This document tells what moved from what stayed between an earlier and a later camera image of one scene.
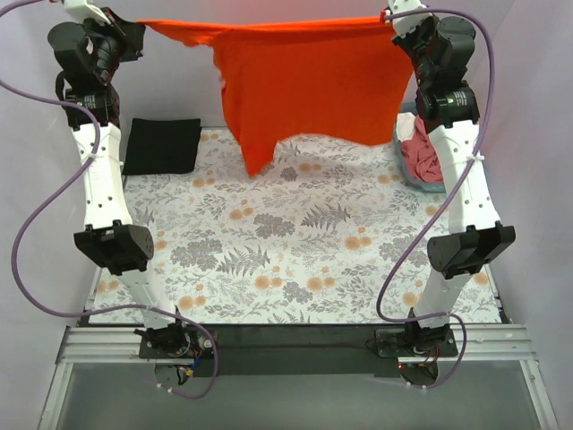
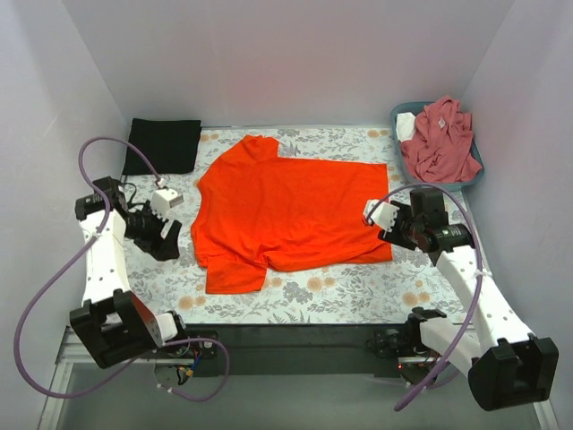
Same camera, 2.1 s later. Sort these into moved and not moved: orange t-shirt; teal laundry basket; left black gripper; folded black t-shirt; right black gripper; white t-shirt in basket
Moved: left black gripper; orange t-shirt; right black gripper
Not moved: white t-shirt in basket; teal laundry basket; folded black t-shirt
